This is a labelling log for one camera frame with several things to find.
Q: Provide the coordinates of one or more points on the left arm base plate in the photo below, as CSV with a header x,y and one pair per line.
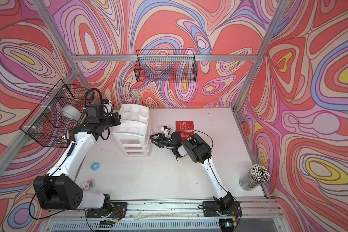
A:
x,y
117,210

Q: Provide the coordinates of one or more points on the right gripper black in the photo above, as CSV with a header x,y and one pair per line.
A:
x,y
160,137

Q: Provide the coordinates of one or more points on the red postcard white text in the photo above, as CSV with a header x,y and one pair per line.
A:
x,y
184,125

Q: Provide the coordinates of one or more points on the white plastic drawer organizer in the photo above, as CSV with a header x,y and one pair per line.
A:
x,y
133,133

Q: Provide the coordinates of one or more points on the black clip in basket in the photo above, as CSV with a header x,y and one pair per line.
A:
x,y
71,131

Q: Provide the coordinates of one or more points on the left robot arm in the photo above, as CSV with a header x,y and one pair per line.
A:
x,y
57,190

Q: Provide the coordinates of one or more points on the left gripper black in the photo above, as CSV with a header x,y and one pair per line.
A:
x,y
116,117

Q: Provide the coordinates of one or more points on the small red patterned card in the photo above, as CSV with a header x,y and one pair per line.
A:
x,y
87,185

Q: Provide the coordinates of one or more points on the black wire basket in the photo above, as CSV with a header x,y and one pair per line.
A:
x,y
166,66
46,125

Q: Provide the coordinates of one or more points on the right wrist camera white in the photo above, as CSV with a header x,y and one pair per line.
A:
x,y
166,130

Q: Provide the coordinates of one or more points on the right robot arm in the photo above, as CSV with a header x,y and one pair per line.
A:
x,y
200,153

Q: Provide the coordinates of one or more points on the cup of white pencils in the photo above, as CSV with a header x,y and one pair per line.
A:
x,y
256,176

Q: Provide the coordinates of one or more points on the black wire basket back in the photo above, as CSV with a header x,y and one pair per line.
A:
x,y
166,66

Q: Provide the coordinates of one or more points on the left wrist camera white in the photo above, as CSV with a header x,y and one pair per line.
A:
x,y
108,106

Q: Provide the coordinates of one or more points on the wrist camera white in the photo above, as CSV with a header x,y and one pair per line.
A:
x,y
108,106
166,130

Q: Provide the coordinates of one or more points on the black wire basket left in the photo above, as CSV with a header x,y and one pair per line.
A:
x,y
46,125

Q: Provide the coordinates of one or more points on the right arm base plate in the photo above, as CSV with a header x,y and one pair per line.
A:
x,y
213,209

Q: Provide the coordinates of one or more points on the white tape roll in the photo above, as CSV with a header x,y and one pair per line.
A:
x,y
71,112

